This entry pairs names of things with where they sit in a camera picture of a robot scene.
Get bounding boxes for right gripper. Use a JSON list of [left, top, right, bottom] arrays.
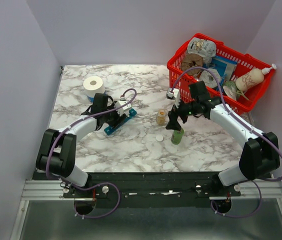
[[166, 95, 199, 131]]

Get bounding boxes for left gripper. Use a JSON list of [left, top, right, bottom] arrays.
[[102, 101, 128, 130]]

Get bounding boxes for teal weekly pill organizer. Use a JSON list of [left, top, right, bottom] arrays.
[[104, 108, 137, 136]]

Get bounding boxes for white bottle cap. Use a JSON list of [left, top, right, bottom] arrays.
[[155, 134, 164, 142]]

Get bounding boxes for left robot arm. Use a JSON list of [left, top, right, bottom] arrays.
[[35, 93, 124, 198]]

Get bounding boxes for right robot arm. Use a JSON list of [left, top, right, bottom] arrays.
[[166, 81, 280, 196]]

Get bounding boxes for green pill bottle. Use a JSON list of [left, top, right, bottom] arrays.
[[171, 128, 184, 145]]

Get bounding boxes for amber pill bottle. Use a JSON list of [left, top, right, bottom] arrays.
[[156, 109, 167, 126]]

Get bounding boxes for blue tape roll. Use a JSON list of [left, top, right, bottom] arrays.
[[87, 94, 97, 103]]

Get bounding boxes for white toilet paper roll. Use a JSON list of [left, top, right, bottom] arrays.
[[83, 76, 106, 98]]

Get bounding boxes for red shopping basket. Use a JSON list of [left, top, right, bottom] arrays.
[[166, 33, 275, 115]]

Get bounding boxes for silver wrapped roll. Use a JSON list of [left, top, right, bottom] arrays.
[[199, 68, 222, 89]]

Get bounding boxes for green white pouch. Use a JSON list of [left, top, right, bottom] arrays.
[[222, 81, 249, 101]]

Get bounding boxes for blue packet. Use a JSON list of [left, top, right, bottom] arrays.
[[210, 55, 238, 82]]

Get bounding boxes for printed wrapped package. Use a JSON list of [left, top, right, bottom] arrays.
[[186, 37, 217, 65]]

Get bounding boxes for cream pump lotion bottle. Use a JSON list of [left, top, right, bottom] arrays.
[[235, 63, 277, 92]]

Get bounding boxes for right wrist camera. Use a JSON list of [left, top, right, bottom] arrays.
[[166, 88, 181, 109]]

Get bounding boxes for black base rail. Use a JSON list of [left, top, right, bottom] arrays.
[[32, 171, 273, 210]]

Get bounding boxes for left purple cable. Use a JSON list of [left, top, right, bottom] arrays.
[[45, 88, 137, 220]]

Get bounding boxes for purple cable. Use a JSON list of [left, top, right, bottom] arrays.
[[172, 66, 282, 218], [45, 88, 137, 220]]

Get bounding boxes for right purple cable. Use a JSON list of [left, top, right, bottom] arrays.
[[172, 66, 282, 218]]

